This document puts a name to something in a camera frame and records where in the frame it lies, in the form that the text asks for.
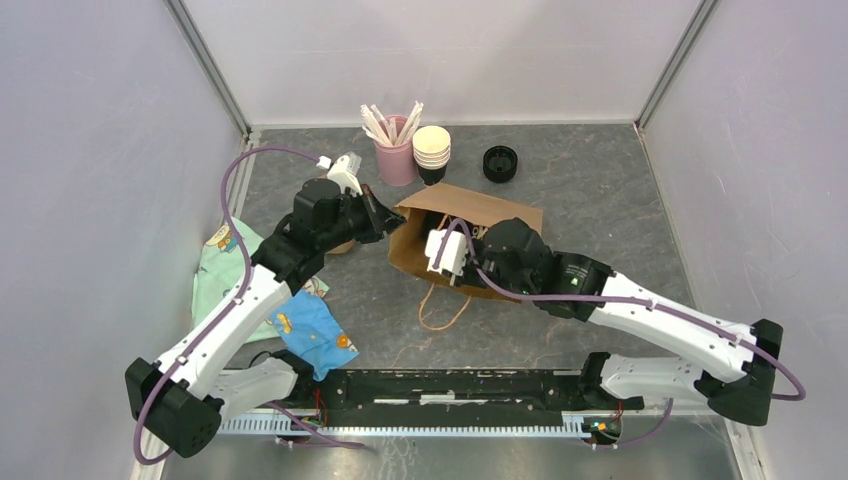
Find brown paper takeout bag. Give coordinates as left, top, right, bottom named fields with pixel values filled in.
left=388, top=183, right=543, bottom=331

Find stack of paper cups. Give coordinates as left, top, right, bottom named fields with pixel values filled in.
left=412, top=125, right=451, bottom=186

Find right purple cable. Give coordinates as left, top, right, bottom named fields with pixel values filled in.
left=447, top=218, right=808, bottom=452

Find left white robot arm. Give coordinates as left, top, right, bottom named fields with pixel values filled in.
left=124, top=179, right=406, bottom=458

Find brown cardboard cup carriers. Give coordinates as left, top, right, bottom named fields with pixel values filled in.
left=327, top=240, right=356, bottom=255

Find wooden stirrers in wrappers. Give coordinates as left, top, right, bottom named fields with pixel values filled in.
left=360, top=101, right=424, bottom=147

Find stack of black lids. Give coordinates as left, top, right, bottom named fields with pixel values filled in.
left=482, top=145, right=519, bottom=184

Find green patterned cloth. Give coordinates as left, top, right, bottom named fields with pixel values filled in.
left=191, top=217, right=330, bottom=343

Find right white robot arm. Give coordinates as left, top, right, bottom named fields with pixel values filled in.
left=464, top=218, right=783, bottom=427

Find blue patterned cloth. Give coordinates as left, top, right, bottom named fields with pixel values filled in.
left=268, top=289, right=358, bottom=381

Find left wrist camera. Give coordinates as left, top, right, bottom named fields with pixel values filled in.
left=317, top=152, right=363, bottom=197

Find pink metal utensil cup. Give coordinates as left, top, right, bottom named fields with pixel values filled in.
left=374, top=139, right=419, bottom=186

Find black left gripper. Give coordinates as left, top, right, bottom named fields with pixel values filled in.
left=319, top=184, right=407, bottom=252

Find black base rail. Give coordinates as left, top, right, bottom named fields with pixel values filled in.
left=279, top=369, right=645, bottom=428

